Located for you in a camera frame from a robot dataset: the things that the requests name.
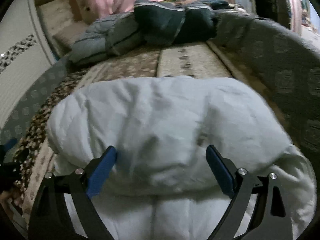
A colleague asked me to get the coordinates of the grey floral bed rail cover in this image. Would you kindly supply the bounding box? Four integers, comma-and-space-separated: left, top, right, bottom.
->
214, 12, 320, 157
0, 55, 74, 160

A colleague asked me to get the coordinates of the cream pillow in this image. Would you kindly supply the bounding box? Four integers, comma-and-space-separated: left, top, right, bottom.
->
52, 21, 88, 49

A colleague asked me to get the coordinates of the dark blue cloth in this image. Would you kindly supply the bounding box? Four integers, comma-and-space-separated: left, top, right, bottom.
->
199, 0, 230, 10

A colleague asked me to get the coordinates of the light grey-blue folded quilt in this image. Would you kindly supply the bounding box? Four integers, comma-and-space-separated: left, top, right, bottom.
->
68, 12, 145, 65

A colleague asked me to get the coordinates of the dark teal folded quilt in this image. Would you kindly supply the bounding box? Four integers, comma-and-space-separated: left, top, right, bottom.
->
133, 0, 217, 46

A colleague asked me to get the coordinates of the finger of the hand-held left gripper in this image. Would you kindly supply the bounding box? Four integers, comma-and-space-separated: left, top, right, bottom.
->
0, 137, 28, 180

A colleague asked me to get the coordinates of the white wardrobe with patterned band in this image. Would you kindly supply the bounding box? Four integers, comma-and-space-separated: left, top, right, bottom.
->
0, 0, 59, 132

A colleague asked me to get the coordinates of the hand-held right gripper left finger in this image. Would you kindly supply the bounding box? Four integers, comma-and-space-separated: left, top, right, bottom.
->
27, 145, 118, 240

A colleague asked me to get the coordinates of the grey floral sofa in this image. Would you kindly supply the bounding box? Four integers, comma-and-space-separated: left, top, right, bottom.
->
0, 40, 295, 233

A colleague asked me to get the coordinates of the stack of cream bedding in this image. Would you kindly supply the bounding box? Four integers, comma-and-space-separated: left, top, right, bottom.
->
39, 0, 76, 28

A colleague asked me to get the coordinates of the white padded garment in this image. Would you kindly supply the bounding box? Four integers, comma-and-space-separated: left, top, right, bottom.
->
46, 76, 316, 240

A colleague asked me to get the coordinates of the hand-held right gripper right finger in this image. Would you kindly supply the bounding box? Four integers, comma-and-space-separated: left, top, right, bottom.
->
200, 144, 293, 240

